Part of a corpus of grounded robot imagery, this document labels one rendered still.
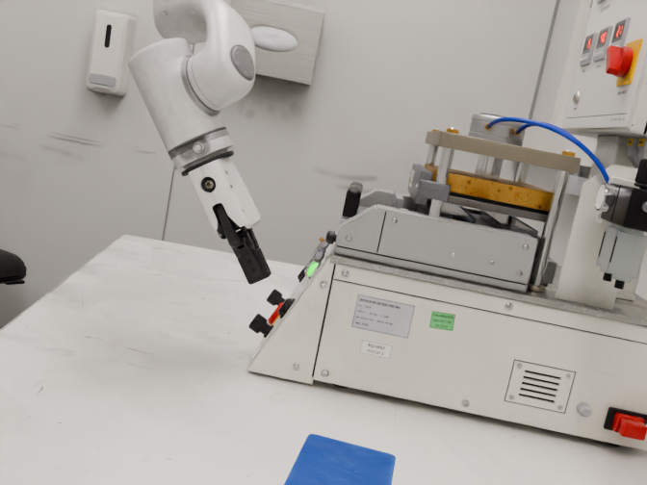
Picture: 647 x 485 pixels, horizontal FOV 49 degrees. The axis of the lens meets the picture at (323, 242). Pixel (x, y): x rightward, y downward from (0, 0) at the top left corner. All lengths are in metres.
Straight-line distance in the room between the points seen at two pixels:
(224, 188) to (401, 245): 0.24
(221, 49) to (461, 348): 0.48
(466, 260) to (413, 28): 1.73
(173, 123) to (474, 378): 0.51
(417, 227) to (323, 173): 1.64
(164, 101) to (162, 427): 0.41
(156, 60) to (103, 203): 1.70
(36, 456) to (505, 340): 0.56
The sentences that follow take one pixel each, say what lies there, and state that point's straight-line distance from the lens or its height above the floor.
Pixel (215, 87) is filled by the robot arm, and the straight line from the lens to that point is 0.91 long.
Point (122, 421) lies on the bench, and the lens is 0.80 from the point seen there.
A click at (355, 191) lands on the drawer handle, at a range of 1.00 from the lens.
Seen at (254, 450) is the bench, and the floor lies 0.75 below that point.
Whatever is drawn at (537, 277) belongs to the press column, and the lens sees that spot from 0.98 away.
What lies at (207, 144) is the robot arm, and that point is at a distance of 0.94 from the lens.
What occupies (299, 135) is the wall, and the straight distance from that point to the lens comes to 2.53.
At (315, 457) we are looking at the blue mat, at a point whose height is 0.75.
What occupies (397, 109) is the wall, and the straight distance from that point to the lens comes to 2.56.
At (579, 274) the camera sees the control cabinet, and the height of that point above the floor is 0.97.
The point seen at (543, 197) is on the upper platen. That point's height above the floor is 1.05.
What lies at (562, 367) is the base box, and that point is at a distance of 0.98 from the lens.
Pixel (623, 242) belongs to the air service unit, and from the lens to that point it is 0.87.
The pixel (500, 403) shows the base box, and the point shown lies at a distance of 0.98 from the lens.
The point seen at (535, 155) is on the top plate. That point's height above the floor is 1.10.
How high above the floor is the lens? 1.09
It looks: 9 degrees down
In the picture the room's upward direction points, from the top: 11 degrees clockwise
